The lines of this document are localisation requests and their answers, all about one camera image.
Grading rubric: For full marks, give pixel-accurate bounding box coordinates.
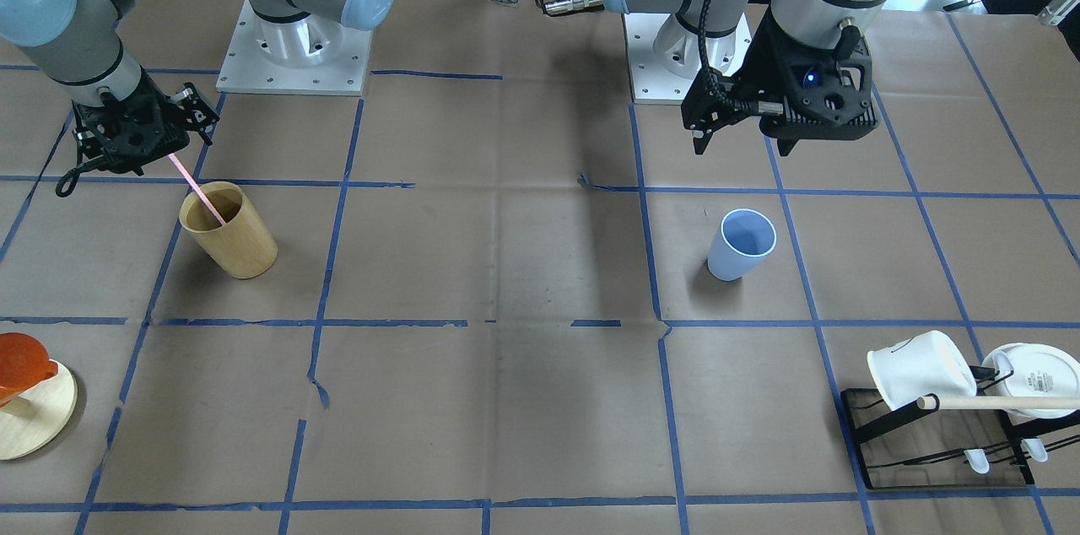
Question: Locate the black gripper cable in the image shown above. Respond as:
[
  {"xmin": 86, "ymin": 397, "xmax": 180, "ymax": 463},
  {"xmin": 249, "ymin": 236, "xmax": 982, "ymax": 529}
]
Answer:
[
  {"xmin": 54, "ymin": 122, "xmax": 94, "ymax": 198},
  {"xmin": 697, "ymin": 0, "xmax": 743, "ymax": 97}
]

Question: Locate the black wire mug rack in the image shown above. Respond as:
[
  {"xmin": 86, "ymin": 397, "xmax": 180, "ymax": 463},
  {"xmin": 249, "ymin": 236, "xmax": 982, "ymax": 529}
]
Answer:
[{"xmin": 840, "ymin": 388, "xmax": 1077, "ymax": 490}]

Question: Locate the wooden mug tree stand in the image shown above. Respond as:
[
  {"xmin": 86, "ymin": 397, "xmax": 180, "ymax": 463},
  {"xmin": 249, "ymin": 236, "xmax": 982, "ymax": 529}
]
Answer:
[{"xmin": 1, "ymin": 359, "xmax": 78, "ymax": 462}]

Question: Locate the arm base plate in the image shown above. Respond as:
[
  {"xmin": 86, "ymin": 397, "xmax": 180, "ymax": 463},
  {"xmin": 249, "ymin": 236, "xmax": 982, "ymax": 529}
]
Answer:
[
  {"xmin": 621, "ymin": 8, "xmax": 752, "ymax": 105},
  {"xmin": 216, "ymin": 1, "xmax": 373, "ymax": 97}
]

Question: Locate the white mug showing base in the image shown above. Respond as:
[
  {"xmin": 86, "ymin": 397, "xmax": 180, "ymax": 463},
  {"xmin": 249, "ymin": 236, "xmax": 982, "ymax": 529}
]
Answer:
[{"xmin": 982, "ymin": 343, "xmax": 1079, "ymax": 397}]

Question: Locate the orange cup on stand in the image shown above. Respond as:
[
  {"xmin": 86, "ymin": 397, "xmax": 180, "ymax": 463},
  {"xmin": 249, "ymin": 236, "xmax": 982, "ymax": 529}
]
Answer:
[{"xmin": 1, "ymin": 332, "xmax": 58, "ymax": 407}]

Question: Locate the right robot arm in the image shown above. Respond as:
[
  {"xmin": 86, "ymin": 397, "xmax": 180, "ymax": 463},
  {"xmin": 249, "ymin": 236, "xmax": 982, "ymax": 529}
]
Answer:
[{"xmin": 3, "ymin": 0, "xmax": 394, "ymax": 196}]

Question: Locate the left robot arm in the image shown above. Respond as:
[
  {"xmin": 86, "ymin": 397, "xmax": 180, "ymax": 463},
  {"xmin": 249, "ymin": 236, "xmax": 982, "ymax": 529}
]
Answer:
[{"xmin": 603, "ymin": 0, "xmax": 887, "ymax": 155}]

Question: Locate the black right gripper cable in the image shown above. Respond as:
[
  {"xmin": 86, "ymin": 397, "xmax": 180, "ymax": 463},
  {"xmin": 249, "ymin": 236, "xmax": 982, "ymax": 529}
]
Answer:
[{"xmin": 54, "ymin": 122, "xmax": 94, "ymax": 198}]

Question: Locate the white mug with smiley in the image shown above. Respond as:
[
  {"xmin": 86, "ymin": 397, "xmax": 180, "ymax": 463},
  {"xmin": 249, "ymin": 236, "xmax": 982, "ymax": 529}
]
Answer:
[{"xmin": 867, "ymin": 330, "xmax": 977, "ymax": 409}]

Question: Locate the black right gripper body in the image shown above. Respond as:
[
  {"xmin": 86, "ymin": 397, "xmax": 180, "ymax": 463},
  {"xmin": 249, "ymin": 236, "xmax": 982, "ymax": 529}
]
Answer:
[{"xmin": 73, "ymin": 83, "xmax": 219, "ymax": 176}]

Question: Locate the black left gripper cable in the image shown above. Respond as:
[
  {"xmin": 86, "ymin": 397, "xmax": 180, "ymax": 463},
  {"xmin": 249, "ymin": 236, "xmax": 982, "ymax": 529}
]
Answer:
[{"xmin": 697, "ymin": 0, "xmax": 743, "ymax": 97}]

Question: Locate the silver metal connector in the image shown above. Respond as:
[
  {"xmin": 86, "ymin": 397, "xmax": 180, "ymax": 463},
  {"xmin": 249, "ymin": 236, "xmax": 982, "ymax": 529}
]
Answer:
[{"xmin": 535, "ymin": 0, "xmax": 605, "ymax": 17}]

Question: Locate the light blue plastic cup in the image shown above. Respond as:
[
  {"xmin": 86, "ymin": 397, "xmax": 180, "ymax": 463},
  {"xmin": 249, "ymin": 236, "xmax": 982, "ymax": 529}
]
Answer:
[{"xmin": 707, "ymin": 208, "xmax": 778, "ymax": 281}]

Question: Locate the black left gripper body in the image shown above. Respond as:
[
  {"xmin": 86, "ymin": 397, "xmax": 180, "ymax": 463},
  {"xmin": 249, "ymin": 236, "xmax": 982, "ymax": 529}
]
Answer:
[{"xmin": 730, "ymin": 12, "xmax": 878, "ymax": 157}]

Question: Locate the wooden bamboo cup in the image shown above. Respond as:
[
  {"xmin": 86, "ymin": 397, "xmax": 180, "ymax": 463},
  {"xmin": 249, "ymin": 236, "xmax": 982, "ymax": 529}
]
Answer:
[{"xmin": 178, "ymin": 180, "xmax": 278, "ymax": 278}]

